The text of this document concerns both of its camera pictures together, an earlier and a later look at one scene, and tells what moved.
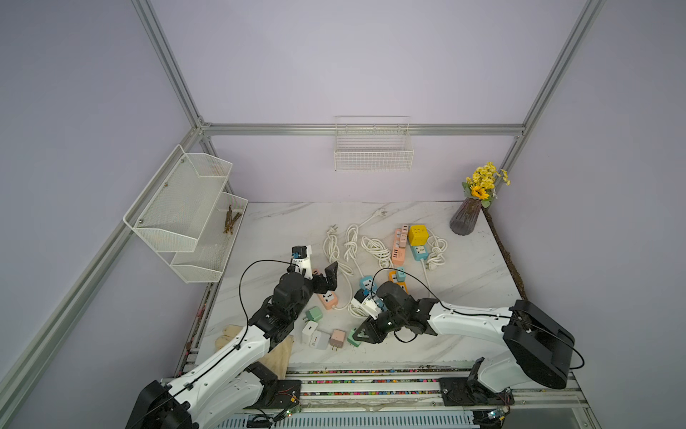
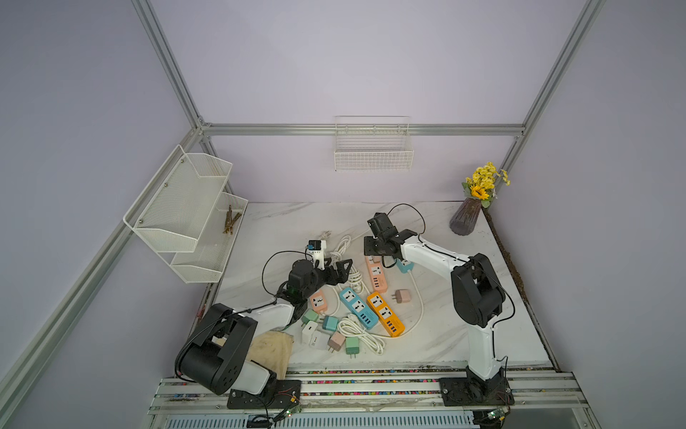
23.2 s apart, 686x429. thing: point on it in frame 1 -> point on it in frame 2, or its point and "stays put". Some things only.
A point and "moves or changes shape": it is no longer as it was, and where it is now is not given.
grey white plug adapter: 319,340 stays put
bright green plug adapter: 351,340 moves or changes shape
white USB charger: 307,332 stays put
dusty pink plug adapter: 337,339 stays put
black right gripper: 372,328 -> 368,246
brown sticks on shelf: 230,220 stays put
